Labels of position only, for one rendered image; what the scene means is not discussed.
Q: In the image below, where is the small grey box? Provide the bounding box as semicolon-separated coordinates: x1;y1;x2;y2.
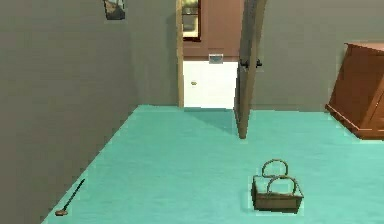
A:
208;53;224;65

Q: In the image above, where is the grey-brown open room door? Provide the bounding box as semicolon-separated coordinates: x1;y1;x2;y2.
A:
233;0;268;140

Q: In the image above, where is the dark framed window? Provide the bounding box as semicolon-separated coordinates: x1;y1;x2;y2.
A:
181;0;202;43

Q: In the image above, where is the dark thin golf club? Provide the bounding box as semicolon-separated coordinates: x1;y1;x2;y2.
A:
54;178;86;217

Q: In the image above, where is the brown wooden cupboard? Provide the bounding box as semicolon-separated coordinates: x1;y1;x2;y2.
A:
324;41;384;141

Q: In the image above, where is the black door handle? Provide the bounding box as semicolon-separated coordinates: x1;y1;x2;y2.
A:
239;58;263;70

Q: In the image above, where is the brown wicker basket with handles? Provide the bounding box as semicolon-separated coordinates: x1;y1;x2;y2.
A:
250;158;305;215

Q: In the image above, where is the framed wall picture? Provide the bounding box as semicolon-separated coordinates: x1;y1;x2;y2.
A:
102;0;127;21

